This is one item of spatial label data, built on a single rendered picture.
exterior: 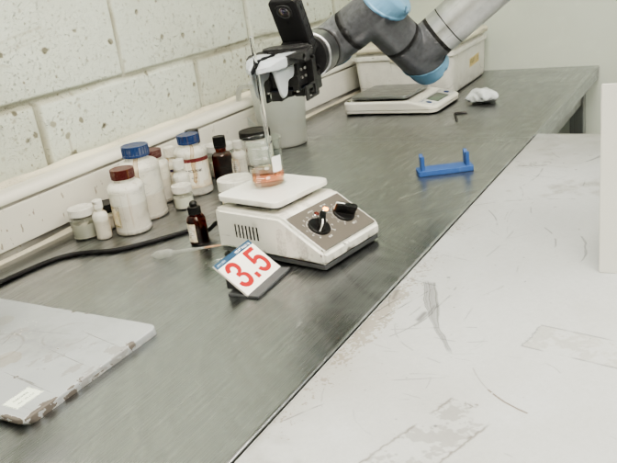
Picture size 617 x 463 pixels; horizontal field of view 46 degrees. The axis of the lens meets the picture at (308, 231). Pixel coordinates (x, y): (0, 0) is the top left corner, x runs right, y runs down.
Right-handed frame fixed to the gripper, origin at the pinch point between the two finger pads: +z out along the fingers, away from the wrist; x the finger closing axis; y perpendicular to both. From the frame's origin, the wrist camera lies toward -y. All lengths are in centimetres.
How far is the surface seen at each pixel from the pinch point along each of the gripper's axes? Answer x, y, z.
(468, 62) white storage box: -9, 22, -118
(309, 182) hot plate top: -5.9, 17.0, 0.8
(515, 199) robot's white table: -32.6, 26.2, -16.5
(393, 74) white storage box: 10, 21, -105
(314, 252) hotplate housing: -10.2, 22.8, 12.5
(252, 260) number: -2.2, 23.1, 14.8
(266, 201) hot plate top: -2.8, 16.9, 9.2
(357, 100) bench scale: 15, 24, -87
